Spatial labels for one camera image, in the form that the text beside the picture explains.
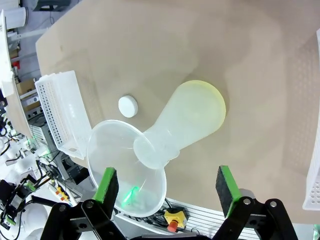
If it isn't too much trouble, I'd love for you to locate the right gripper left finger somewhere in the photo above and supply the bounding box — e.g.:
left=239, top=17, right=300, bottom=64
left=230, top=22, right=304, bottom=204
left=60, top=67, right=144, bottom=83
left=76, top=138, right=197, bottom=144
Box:
left=40, top=166, right=121, bottom=240

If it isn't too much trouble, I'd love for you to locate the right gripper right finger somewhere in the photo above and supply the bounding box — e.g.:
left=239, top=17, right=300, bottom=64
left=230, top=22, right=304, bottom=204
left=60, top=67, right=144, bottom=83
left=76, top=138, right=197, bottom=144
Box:
left=212, top=164, right=300, bottom=240

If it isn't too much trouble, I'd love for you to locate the clear plastic funnel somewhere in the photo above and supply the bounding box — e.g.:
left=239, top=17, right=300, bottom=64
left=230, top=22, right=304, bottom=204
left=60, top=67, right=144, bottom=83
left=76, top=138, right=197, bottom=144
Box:
left=86, top=119, right=168, bottom=218

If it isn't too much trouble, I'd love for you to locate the translucent plastic conical flask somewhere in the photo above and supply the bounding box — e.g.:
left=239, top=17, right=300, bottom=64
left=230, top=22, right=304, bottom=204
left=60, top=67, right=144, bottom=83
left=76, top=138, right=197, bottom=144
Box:
left=133, top=79, right=227, bottom=170

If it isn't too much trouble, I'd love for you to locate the white round flask cap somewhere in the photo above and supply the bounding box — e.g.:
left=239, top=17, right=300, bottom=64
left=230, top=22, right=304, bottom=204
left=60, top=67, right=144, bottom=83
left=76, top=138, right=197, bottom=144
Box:
left=117, top=94, right=139, bottom=118

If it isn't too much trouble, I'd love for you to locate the white perforated plastic basket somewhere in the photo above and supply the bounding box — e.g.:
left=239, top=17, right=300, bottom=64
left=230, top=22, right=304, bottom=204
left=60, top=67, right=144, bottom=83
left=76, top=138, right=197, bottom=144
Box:
left=301, top=27, right=320, bottom=211
left=34, top=70, right=93, bottom=161

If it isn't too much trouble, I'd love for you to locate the yellow red emergency stop button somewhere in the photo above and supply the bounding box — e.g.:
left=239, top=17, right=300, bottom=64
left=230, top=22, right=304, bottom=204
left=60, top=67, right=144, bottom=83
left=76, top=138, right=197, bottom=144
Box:
left=163, top=209, right=188, bottom=232

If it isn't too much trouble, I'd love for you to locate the grey aluminium table frame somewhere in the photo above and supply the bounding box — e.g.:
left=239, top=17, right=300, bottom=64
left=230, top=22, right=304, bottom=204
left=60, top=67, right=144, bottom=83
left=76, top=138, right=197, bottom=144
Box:
left=112, top=197, right=253, bottom=240

